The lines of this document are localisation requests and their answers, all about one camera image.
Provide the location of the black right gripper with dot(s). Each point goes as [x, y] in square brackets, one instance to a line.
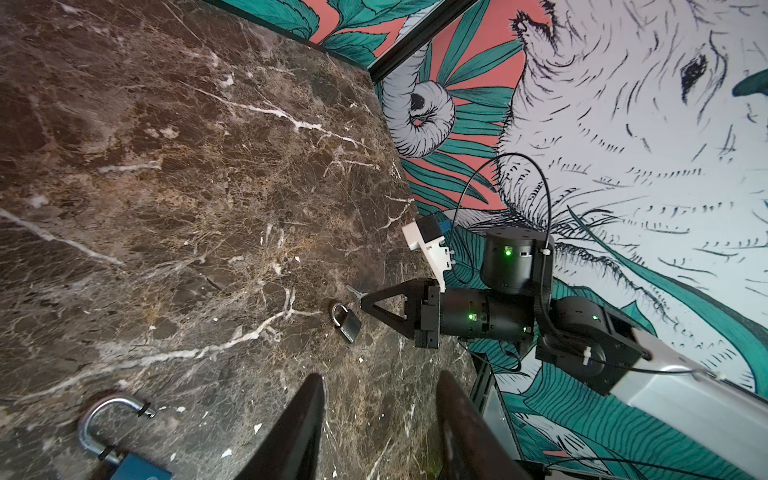
[426, 330]

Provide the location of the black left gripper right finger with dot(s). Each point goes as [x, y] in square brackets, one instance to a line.
[469, 448]

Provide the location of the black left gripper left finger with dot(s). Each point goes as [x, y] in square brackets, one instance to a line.
[291, 449]

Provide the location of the small black padlock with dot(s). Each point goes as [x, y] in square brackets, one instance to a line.
[345, 321]

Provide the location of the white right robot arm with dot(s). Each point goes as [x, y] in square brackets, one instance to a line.
[679, 387]

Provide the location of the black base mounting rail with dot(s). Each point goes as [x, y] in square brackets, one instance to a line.
[487, 399]

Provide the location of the black corner frame post right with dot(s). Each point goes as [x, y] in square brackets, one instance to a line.
[422, 31]

